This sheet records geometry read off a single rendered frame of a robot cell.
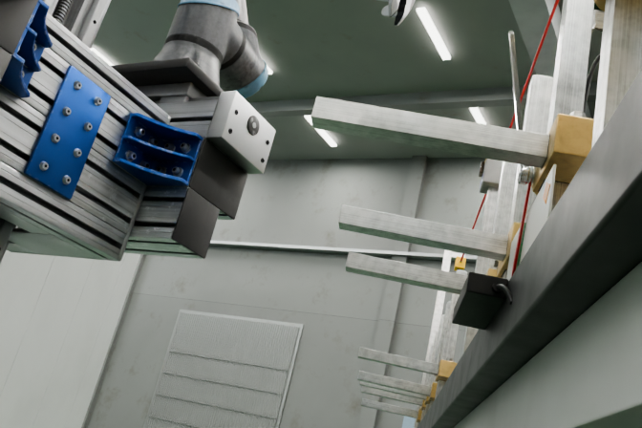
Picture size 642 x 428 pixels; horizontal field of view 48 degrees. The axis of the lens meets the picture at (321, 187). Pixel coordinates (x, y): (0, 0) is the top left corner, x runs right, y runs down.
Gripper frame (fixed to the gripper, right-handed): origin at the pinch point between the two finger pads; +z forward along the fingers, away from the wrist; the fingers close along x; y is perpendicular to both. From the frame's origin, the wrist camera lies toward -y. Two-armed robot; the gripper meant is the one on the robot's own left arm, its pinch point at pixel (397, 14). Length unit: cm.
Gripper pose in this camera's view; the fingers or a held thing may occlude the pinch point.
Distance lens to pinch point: 148.6
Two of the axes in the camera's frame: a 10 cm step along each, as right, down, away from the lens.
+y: -8.7, -0.1, 5.0
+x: -4.5, -4.4, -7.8
